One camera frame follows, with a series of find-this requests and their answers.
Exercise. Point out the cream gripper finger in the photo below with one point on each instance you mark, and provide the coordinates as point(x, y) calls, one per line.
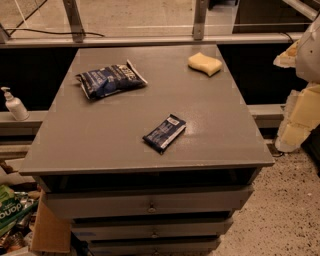
point(287, 59)
point(301, 117)

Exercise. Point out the yellow sponge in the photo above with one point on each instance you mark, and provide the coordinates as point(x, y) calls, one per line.
point(206, 64)

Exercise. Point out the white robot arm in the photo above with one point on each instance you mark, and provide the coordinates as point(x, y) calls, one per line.
point(308, 54)

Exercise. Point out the blue rxbar wrapper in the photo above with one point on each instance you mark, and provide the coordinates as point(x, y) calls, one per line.
point(163, 135)

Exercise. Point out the grey drawer cabinet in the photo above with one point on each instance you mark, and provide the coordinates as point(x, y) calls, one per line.
point(99, 174)

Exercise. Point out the top drawer knob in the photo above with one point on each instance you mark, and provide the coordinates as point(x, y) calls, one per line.
point(151, 209)

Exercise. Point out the blue chip bag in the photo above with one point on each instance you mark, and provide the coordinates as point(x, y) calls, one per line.
point(110, 80)

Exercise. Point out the white pump bottle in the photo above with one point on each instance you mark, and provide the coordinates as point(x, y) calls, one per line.
point(15, 105)

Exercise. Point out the brown cardboard box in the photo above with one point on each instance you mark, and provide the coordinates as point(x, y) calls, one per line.
point(50, 234)

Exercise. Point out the green snack box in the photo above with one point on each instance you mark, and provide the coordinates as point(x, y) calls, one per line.
point(13, 206)

